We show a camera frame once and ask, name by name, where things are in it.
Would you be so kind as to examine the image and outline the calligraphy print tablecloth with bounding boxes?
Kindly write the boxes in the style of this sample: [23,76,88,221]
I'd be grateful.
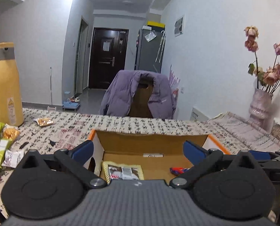
[0,107,280,219]

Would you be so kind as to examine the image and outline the pink patterned folded cloth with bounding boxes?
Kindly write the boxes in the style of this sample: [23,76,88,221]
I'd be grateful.
[208,112,280,152]

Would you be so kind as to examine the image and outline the white snack packet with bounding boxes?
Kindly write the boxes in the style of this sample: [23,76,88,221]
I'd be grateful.
[2,150,24,168]

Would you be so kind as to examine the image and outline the wooden chair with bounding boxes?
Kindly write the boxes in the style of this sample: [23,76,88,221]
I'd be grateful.
[128,79,154,118]

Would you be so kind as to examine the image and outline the brown white packet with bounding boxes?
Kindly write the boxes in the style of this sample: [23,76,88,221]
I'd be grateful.
[102,161,144,184]

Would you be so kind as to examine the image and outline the purple puffer jacket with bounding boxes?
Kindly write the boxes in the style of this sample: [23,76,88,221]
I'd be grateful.
[99,70,176,119]

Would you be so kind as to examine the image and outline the red blue candy wrapper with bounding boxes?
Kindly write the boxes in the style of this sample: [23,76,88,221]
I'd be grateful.
[170,167,189,176]

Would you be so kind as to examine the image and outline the small orange snack packet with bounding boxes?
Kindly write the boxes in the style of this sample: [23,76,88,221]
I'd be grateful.
[34,117,54,127]

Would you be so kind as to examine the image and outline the wall electrical panel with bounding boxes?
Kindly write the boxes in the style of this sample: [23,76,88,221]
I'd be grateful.
[174,16,184,37]

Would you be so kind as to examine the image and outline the yellow box on refrigerator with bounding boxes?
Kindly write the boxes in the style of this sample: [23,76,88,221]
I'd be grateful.
[147,21,166,28]

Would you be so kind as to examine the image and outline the yellow thermos bottle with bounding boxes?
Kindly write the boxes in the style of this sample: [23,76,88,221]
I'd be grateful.
[0,42,24,127]

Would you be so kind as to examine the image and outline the orange cardboard snack box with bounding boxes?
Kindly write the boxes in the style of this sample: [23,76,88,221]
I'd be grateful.
[88,130,230,182]

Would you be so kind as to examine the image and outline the dark entrance door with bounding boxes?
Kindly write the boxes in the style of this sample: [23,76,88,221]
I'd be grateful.
[88,27,129,89]

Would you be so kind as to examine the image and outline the orange cracker packet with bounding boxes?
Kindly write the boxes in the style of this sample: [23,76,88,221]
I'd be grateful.
[2,124,20,141]

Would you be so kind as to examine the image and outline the blue step stool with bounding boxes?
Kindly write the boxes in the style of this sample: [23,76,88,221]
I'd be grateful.
[62,101,80,112]

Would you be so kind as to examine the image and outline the dried pink roses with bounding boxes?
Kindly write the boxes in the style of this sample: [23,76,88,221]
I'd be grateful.
[244,26,280,95]

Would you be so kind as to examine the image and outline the pink textured vase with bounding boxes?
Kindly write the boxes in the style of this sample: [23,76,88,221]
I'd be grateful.
[249,89,273,131]

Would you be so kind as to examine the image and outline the grey refrigerator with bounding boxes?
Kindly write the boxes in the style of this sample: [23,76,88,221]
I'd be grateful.
[134,29,165,73]

